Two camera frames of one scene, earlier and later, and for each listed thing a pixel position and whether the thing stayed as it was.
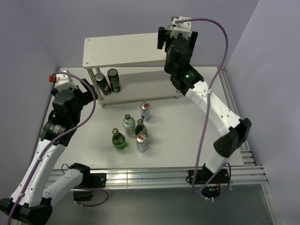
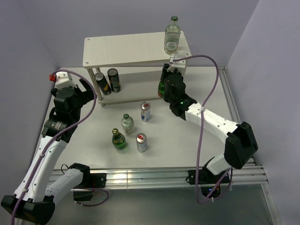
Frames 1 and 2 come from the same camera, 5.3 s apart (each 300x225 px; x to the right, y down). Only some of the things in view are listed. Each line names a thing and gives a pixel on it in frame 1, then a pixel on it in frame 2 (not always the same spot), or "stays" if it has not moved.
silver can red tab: [141, 142] stays
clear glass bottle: [129, 123] stays
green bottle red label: [140, 128] -> [161, 88]
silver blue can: [146, 111] stays
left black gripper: [86, 96] stays
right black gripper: [162, 37] -> [164, 71]
